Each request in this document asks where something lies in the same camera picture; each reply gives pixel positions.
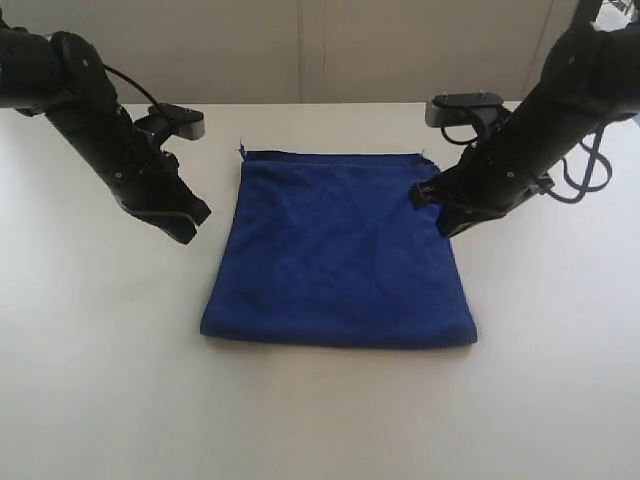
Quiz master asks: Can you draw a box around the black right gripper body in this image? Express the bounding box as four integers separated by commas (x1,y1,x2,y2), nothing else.
444,24,636,221

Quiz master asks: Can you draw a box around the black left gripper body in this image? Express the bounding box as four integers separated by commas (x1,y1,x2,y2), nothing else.
45,32,181,214

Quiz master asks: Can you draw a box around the blue towel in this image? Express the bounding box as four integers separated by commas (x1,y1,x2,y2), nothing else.
200,149,477,350

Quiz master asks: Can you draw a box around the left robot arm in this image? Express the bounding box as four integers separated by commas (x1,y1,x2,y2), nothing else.
1,24,211,245

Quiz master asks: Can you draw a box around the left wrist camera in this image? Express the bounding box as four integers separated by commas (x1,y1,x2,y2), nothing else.
134,103,206,148

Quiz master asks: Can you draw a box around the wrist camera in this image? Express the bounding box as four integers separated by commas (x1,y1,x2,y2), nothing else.
425,92,511,147
134,103,206,148

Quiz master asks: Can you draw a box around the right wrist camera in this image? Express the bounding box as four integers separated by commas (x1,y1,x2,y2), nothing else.
425,92,511,147

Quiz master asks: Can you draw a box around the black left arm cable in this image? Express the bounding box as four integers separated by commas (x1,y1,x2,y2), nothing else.
102,63,161,109

